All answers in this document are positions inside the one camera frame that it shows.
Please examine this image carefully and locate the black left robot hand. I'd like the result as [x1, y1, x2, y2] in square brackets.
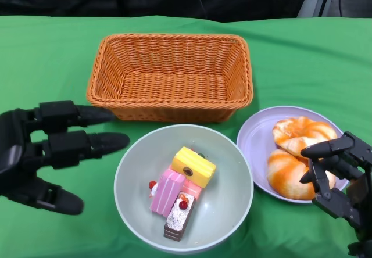
[0, 100, 131, 216]

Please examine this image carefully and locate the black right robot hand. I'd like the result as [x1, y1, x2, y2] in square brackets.
[299, 131, 372, 243]

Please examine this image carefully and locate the orange striped croissant bread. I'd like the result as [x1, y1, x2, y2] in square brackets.
[267, 149, 337, 200]

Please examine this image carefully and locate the orange striped ring bread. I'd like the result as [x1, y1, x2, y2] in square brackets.
[272, 117, 339, 159]

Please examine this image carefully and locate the grey round bowl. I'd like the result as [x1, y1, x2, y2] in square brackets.
[113, 124, 255, 255]

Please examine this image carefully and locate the yellow cake slice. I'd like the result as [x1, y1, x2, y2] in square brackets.
[171, 146, 217, 188]

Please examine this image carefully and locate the dark chocolate cake piece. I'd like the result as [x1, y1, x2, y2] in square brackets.
[163, 191, 196, 241]

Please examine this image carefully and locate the lavender round plate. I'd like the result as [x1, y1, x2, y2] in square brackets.
[237, 106, 349, 204]

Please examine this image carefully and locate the orange wicker basket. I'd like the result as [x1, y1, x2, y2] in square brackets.
[86, 33, 255, 124]

